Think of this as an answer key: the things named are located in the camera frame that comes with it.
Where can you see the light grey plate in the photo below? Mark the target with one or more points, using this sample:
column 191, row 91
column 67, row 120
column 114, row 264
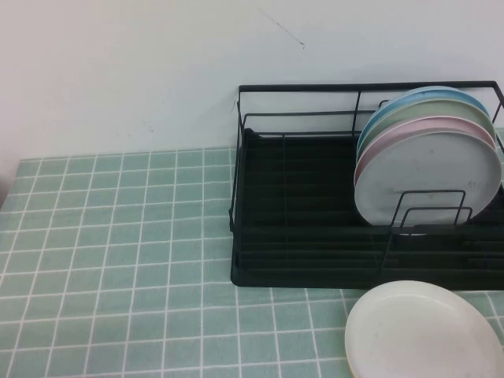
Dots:
column 425, row 169

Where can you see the pink plate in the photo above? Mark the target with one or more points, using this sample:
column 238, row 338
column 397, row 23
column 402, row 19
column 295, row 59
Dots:
column 413, row 125

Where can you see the green plate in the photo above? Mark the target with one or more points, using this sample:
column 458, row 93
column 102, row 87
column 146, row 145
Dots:
column 433, row 108

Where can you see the blue plate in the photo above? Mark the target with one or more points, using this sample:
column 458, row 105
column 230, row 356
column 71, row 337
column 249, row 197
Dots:
column 433, row 93

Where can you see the cream white plate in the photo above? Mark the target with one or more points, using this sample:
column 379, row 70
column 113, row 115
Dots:
column 417, row 334

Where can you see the black plastic drain tray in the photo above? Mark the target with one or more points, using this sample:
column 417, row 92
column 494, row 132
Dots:
column 299, row 189

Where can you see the green checked tablecloth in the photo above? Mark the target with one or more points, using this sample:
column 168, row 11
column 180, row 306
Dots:
column 118, row 236

